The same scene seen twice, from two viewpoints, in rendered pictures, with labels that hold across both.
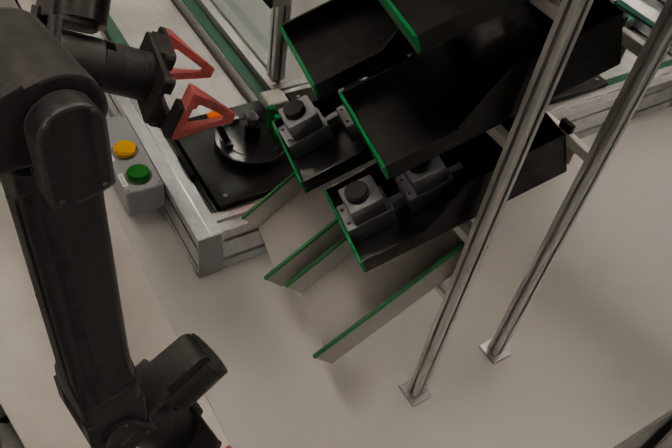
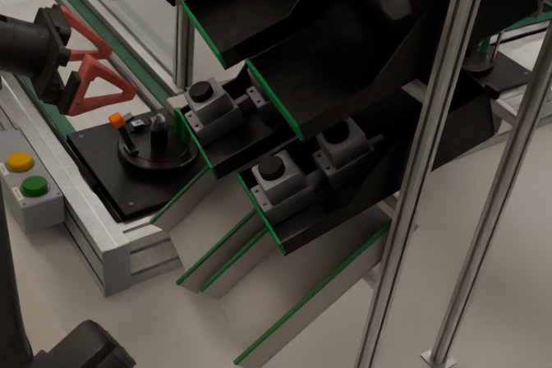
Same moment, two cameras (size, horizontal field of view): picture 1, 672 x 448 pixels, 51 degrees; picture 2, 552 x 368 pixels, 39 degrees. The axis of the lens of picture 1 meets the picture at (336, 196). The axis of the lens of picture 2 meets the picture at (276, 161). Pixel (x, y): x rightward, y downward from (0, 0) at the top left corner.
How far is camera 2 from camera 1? 0.09 m
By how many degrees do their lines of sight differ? 7
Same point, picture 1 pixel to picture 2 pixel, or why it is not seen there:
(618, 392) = not seen: outside the picture
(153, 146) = (51, 158)
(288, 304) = (205, 320)
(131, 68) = (23, 40)
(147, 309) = (47, 333)
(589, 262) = (535, 262)
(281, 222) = (193, 225)
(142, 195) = (39, 209)
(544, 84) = (459, 25)
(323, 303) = (243, 307)
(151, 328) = not seen: hidden behind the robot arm
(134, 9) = not seen: hidden behind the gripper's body
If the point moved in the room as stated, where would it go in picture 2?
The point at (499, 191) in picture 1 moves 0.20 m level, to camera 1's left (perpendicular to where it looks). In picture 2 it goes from (423, 152) to (232, 127)
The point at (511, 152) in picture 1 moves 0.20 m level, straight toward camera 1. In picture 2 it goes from (432, 106) to (381, 228)
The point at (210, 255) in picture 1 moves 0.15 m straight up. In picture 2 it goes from (117, 269) to (114, 196)
